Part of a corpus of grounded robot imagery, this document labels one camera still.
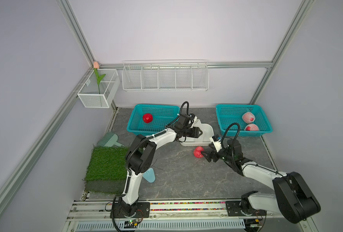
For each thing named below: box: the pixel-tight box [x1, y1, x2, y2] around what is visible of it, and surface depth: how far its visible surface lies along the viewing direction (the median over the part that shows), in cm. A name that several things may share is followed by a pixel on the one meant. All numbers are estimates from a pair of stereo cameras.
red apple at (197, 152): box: [193, 145, 204, 159], surface depth 91 cm
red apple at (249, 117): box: [242, 112, 256, 124], surface depth 107 cm
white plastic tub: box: [178, 123, 215, 147], surface depth 98 cm
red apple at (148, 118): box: [142, 113, 154, 124], surface depth 111 cm
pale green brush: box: [97, 131, 125, 148], surface depth 104 cm
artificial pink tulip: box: [93, 60, 106, 95], surface depth 92 cm
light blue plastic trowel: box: [142, 167, 156, 184], surface depth 86 cm
